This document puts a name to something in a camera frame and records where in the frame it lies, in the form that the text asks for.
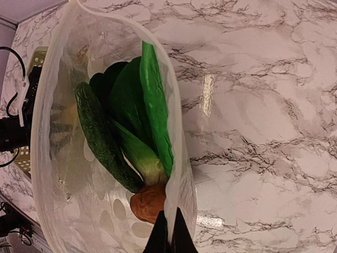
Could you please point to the pale green perforated basket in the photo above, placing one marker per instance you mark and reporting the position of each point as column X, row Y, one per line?
column 23, row 160

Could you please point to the brown red potato toy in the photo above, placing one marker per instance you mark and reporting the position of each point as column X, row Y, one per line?
column 148, row 202

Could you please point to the front aluminium rail base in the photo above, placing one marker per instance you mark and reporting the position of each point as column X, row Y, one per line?
column 19, row 232

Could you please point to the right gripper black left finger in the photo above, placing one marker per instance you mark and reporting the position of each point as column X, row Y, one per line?
column 158, row 242

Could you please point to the clear zip top bag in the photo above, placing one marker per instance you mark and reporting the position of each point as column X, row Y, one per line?
column 81, row 207

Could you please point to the green white bok choy toy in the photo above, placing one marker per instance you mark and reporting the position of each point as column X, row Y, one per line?
column 133, row 100

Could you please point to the dark green cucumber toy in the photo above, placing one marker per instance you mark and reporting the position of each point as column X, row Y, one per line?
column 100, row 140

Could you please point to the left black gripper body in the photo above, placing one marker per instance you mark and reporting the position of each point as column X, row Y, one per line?
column 13, row 133

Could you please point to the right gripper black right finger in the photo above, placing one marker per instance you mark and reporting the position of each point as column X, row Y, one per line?
column 181, row 240

